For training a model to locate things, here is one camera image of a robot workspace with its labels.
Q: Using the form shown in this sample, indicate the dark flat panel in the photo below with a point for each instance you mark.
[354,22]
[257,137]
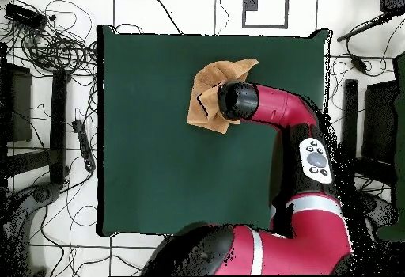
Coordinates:
[20,106]
[379,122]

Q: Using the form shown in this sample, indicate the dark green table cloth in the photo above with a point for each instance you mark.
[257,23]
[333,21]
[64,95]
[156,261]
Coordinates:
[152,99]

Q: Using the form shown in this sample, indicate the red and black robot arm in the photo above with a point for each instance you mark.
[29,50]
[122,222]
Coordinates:
[275,106]

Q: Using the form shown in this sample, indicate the black rod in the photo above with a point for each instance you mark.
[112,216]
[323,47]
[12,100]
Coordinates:
[364,28]

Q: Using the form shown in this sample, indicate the tan terry towel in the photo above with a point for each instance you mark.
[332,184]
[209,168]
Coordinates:
[212,74]

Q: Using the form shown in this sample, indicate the black power strip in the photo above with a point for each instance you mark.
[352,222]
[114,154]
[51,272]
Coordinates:
[84,145]

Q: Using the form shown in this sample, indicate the black hub box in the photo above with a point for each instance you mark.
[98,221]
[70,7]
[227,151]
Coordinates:
[23,15]

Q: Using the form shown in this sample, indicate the black power adapter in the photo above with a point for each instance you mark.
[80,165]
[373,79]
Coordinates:
[359,64]

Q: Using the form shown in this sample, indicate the black device box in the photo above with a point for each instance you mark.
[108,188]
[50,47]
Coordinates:
[392,0]

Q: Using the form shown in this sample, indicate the black stand bar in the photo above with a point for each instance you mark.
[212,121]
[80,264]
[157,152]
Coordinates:
[58,125]
[349,115]

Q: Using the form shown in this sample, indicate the dark green hanging cloth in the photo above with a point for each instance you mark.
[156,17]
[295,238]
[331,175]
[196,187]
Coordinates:
[400,131]

